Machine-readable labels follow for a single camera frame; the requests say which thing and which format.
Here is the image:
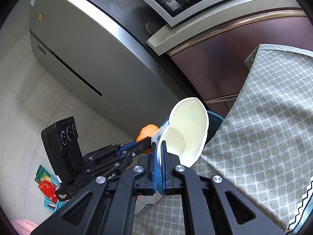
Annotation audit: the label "pink sleeved left forearm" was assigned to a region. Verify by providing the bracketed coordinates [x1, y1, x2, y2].
[11, 220, 38, 235]

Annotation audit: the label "dark red base cabinets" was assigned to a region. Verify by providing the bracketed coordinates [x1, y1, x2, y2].
[168, 10, 312, 116]

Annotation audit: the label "colourful packets on floor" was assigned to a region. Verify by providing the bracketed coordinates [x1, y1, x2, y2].
[34, 165, 64, 213]

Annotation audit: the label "orange peel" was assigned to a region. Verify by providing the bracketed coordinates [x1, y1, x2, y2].
[136, 124, 159, 142]

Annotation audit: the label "silver refrigerator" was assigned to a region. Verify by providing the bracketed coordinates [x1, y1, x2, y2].
[29, 0, 188, 136]

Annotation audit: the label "patterned tablecloth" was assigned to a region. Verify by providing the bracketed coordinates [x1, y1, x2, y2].
[131, 43, 313, 235]

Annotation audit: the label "teal plastic trash bin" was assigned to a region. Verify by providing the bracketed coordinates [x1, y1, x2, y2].
[153, 108, 223, 149]

